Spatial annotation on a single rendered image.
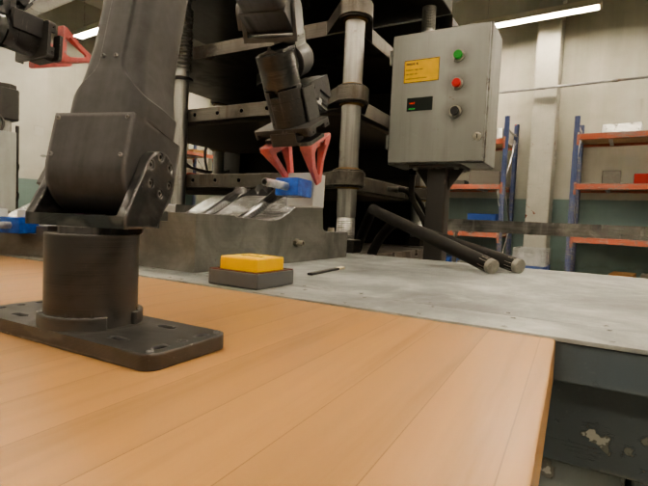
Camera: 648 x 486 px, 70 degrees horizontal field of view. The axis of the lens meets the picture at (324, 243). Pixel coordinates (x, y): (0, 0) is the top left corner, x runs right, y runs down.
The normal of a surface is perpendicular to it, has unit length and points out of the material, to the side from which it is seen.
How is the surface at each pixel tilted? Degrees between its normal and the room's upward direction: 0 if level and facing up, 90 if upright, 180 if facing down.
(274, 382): 0
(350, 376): 0
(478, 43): 90
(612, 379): 90
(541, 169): 90
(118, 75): 77
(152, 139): 90
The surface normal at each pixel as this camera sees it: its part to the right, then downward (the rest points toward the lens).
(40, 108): 0.83, 0.07
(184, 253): -0.50, 0.02
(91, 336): 0.04, -1.00
